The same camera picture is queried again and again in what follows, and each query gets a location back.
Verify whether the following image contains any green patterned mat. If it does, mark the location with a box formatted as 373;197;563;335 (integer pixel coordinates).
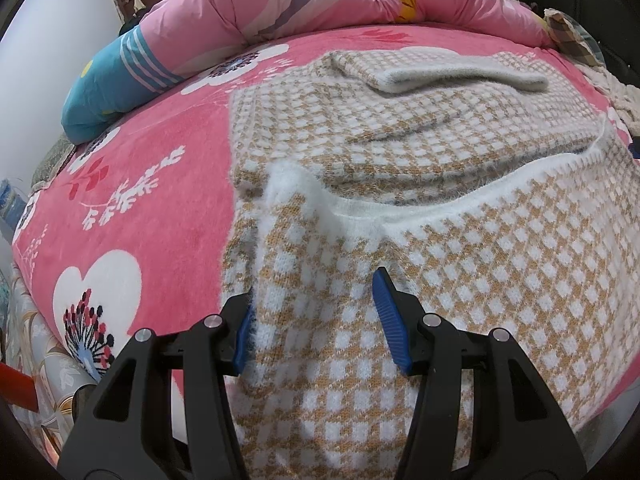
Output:
31;132;78;193

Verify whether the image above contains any plaid pillow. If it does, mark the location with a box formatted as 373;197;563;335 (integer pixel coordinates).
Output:
542;7;608;68

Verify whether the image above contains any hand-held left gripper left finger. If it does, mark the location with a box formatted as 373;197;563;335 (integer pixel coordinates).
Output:
59;292;258;480

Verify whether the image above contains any cream cable knit cloth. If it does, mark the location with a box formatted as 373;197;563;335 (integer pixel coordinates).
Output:
582;62;640;136

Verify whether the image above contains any red object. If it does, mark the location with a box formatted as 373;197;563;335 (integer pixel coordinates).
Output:
0;362;38;413

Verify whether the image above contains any pink and blue quilt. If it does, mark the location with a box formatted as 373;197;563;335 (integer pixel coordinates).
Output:
61;0;556;145

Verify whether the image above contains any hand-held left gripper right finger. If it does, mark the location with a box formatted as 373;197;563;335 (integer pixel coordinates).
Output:
371;266;587;480

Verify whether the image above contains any beige white checked knit sweater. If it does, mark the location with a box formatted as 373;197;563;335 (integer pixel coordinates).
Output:
220;46;640;480

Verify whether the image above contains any blue plastic item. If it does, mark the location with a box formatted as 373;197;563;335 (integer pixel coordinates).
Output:
0;177;26;233

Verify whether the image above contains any grey floral bed sheet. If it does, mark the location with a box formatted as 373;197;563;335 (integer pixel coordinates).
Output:
0;267;101;461

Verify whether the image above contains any pink floral bed blanket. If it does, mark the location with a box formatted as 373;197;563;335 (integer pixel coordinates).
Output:
11;25;640;391

